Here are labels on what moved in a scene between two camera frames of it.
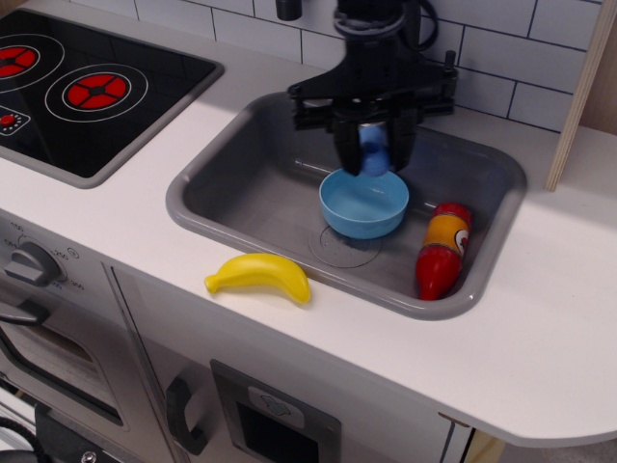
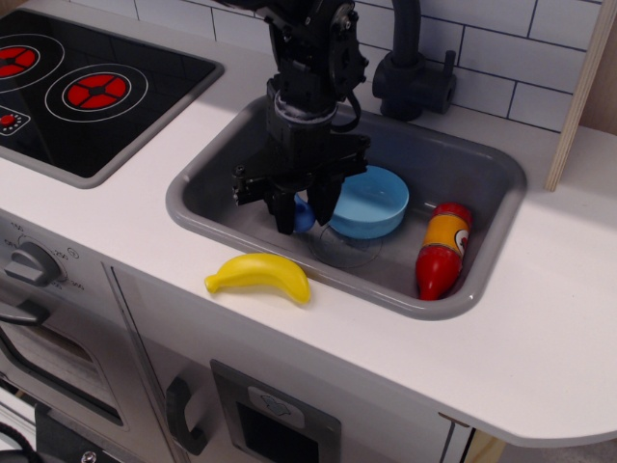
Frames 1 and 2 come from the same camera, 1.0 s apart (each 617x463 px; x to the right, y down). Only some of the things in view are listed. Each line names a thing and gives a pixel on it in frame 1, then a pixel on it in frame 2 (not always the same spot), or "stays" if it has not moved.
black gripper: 381,79 to 300,153
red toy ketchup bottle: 440,260 stays
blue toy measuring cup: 375,148 to 305,214
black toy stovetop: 86,103 stays
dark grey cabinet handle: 193,440 stays
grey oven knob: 33,263 stays
